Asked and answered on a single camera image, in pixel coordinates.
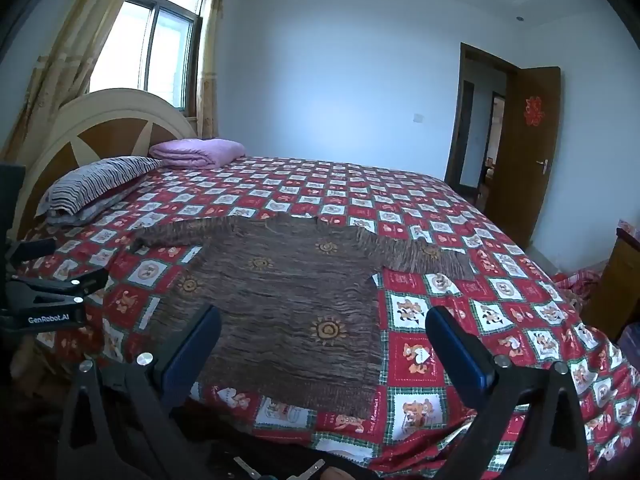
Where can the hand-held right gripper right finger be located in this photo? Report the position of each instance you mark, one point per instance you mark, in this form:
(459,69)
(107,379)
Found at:
(457,355)

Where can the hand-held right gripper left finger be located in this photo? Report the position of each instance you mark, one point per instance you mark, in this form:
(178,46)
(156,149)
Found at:
(195,355)

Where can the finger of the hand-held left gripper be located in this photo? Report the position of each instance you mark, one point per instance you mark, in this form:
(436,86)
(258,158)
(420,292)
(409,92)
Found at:
(35,249)
(60,290)

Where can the brown knitted sweater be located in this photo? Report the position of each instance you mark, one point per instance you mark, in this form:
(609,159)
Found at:
(280,310)

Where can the striped pillow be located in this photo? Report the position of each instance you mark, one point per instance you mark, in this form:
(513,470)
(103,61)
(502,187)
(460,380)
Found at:
(95,180)

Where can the red cloth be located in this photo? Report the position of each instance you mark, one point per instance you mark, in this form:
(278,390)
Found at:
(580,282)

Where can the red printed bed sheet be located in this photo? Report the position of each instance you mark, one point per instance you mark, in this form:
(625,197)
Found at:
(450,210)

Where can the cream and wood headboard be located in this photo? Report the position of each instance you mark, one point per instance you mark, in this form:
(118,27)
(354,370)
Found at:
(125,130)

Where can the wooden cabinet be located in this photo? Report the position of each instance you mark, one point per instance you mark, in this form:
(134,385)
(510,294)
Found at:
(617,280)

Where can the folded pink blanket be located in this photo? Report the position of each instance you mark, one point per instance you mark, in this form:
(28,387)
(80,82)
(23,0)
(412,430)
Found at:
(195,152)

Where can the beige curtain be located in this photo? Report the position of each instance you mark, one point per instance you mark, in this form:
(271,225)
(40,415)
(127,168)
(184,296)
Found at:
(70,60)
(210,60)

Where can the brown wooden door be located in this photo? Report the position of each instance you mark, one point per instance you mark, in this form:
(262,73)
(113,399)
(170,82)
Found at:
(520,170)

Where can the red paper door decoration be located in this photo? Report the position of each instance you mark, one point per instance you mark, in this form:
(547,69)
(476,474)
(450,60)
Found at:
(534,111)

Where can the dark door frame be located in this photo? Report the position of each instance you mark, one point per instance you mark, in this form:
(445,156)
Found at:
(456,120)

